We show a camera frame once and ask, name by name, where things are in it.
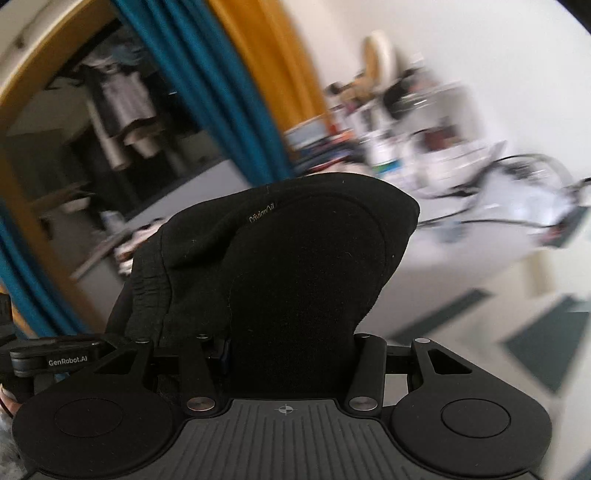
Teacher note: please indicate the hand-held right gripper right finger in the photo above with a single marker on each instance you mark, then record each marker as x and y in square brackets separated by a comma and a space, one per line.
[369, 364]

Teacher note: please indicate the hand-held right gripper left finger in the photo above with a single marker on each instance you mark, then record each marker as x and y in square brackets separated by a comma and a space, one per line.
[225, 357]

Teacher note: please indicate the black pants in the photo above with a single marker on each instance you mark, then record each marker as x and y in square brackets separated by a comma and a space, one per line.
[286, 258]

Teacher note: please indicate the person's left hand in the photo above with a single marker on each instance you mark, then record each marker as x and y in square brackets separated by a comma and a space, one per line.
[8, 400]

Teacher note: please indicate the geometric patterned table mat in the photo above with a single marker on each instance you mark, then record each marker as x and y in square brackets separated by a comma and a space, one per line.
[531, 341]

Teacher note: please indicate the hanging grey garment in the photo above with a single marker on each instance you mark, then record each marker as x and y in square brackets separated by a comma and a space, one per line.
[124, 101]

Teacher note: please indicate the teal curtain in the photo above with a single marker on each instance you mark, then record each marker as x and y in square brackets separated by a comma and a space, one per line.
[221, 92]

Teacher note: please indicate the white round object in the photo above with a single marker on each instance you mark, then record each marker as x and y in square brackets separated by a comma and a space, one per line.
[378, 60]

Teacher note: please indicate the yellow curtain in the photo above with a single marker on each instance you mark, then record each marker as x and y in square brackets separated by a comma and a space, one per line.
[268, 55]

